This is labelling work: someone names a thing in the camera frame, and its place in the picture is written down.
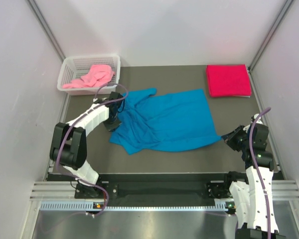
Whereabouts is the blue t shirt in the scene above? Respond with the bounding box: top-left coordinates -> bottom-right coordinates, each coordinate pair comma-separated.
110,88 -> 221,155

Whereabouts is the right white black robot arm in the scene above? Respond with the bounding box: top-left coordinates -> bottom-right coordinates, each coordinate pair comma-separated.
206,120 -> 284,239

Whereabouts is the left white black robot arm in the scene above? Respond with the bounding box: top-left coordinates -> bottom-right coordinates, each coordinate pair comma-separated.
49,92 -> 125,198

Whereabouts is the pink t shirt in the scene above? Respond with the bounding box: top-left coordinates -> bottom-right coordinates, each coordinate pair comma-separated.
63,64 -> 115,89

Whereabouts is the folded red t shirt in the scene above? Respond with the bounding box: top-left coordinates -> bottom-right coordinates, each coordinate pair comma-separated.
206,65 -> 252,98

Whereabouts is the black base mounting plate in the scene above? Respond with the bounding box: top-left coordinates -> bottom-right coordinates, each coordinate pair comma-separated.
97,173 -> 231,207

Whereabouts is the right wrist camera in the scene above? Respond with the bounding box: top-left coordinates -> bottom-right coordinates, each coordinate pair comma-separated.
250,114 -> 263,126

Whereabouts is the slotted grey cable duct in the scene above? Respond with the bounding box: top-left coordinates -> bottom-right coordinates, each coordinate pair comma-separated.
40,201 -> 236,212

